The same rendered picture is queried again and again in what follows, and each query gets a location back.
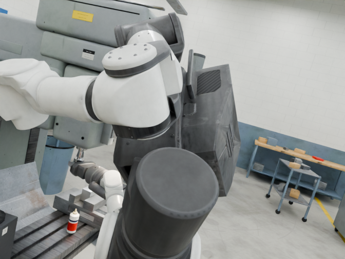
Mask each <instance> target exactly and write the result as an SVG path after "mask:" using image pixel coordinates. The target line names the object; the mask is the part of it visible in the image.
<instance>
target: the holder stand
mask: <svg viewBox="0 0 345 259"><path fill-rule="evenodd" d="M17 219H18V217H17V216H14V215H11V214H8V213H5V212H4V211H2V210H0V259H10V258H11V252H12V247H13V241H14V236H15V231H16V225H17Z"/></svg>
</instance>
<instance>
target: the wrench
mask: <svg viewBox="0 0 345 259"><path fill-rule="evenodd" d="M113 1H119V2H124V3H130V4H135V5H140V6H145V7H147V8H151V9H157V10H162V11H165V8H164V7H159V6H154V5H148V4H143V3H137V2H132V1H127V0H113Z"/></svg>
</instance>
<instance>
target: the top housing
mask: <svg viewBox="0 0 345 259"><path fill-rule="evenodd" d="M155 17H157V16H156V15H155V14H154V13H153V12H151V11H150V10H149V9H148V8H147V7H145V6H140V5H135V4H130V3H124V2H119V1H113V0H40V1H39V7H38V11H37V16H36V22H35V24H36V26H37V28H39V29H42V30H46V31H51V32H55V33H59V34H63V35H66V36H70V37H73V38H77V39H82V40H86V41H90V42H94V43H99V44H103V45H107V46H111V47H114V48H118V46H117V42H116V37H115V34H114V27H115V26H116V25H121V26H123V25H127V24H131V23H135V22H140V21H144V20H148V19H152V18H155Z"/></svg>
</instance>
